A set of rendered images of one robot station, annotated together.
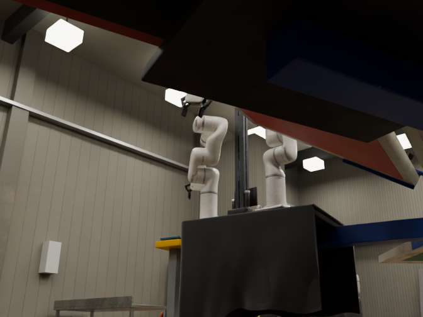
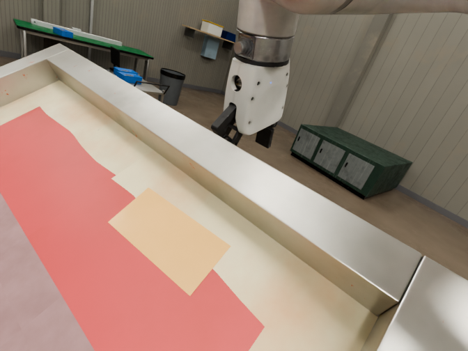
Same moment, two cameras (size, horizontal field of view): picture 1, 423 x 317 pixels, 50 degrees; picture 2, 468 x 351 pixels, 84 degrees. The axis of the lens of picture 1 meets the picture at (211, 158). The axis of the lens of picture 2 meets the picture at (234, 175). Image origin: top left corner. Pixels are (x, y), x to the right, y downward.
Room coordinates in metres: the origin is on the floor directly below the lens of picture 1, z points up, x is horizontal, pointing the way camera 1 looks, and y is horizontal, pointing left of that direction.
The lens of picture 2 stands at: (1.81, -0.34, 1.64)
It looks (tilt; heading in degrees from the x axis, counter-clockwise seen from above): 25 degrees down; 90
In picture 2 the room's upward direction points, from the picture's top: 19 degrees clockwise
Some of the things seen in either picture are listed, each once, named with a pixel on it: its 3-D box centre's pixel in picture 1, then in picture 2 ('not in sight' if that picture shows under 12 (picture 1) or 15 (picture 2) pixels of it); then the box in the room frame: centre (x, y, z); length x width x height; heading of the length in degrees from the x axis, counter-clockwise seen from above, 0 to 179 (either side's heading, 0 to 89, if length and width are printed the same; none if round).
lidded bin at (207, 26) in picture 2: not in sight; (212, 28); (-0.28, 8.44, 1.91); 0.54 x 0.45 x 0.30; 48
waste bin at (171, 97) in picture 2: not in sight; (170, 87); (-0.33, 5.94, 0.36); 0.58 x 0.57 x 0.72; 137
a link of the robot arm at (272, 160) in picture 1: (276, 163); not in sight; (2.10, -0.32, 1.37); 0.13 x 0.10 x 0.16; 44
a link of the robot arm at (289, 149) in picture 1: (274, 129); not in sight; (2.07, -0.31, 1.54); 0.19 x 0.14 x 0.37; 44
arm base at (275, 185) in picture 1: (277, 195); not in sight; (2.12, -0.32, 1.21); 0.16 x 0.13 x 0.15; 138
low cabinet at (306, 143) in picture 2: not in sight; (348, 157); (3.91, 5.06, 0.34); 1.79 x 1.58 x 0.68; 138
